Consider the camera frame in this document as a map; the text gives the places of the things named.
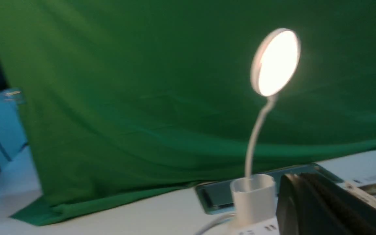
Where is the white power cable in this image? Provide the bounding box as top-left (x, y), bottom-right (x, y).
top-left (195, 214), bottom-right (236, 235)

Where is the white desk lamp socket base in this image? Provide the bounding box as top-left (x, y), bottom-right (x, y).
top-left (229, 28), bottom-right (301, 235)

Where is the green backdrop cloth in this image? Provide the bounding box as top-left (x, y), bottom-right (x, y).
top-left (0, 0), bottom-right (376, 226)

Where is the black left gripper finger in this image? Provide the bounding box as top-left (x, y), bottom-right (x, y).
top-left (276, 173), bottom-right (376, 235)

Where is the upper white driving book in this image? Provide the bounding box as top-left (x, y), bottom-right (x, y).
top-left (337, 170), bottom-right (376, 221)

